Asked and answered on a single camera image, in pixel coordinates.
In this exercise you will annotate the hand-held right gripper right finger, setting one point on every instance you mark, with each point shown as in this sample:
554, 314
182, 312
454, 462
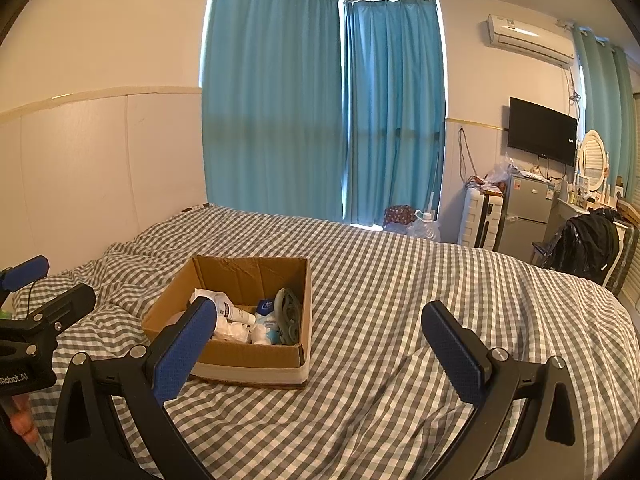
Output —
455, 355

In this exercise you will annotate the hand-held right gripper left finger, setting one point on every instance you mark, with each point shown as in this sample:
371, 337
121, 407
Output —
182, 350

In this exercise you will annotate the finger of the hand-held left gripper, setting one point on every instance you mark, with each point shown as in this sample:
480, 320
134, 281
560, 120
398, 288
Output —
27, 270
65, 305

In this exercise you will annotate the cream sock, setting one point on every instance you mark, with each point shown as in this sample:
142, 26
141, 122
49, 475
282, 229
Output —
232, 332

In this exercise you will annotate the white sock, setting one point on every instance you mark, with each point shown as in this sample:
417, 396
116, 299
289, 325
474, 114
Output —
202, 297

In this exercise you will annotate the white cream tube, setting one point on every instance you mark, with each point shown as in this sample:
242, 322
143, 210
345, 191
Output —
235, 310

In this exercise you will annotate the brown cardboard box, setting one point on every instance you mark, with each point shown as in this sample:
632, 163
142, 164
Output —
250, 360

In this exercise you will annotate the blue white wipes packet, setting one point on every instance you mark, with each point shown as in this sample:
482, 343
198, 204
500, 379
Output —
267, 317

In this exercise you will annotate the person's left hand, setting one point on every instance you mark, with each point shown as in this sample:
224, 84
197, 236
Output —
24, 420

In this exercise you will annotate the grey checked bedsheet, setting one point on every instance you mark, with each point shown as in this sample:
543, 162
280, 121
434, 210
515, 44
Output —
400, 285

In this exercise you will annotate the large water bottle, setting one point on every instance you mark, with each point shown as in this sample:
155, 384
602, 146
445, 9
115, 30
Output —
425, 227

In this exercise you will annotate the black chair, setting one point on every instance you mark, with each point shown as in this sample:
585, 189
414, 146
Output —
542, 252

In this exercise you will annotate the white suitcase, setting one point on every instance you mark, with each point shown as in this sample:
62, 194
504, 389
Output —
477, 220

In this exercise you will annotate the dark patterned bag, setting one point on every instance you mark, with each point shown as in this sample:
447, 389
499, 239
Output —
397, 216

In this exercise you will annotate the small grey fridge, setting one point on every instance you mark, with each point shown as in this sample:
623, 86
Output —
527, 210

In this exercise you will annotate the black backpack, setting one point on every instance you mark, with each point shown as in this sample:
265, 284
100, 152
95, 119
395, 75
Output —
585, 245

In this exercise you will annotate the white dressing table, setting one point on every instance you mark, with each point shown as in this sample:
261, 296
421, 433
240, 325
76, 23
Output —
567, 204

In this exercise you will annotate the crumpled clear plastic bag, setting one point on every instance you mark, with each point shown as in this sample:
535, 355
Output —
502, 170

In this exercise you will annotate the white oval mirror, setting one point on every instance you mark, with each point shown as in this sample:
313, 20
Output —
595, 160

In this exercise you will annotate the blue window curtain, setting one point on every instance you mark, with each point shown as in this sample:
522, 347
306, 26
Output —
395, 110

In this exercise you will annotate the wide blue curtain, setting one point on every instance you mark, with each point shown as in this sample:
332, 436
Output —
270, 85

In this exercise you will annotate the narrow teal curtain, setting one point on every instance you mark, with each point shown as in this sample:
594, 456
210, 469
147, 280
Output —
602, 90

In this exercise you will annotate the white air conditioner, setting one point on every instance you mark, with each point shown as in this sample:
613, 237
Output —
525, 35

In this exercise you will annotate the black wall television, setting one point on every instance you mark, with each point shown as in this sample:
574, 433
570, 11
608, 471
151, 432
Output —
542, 130

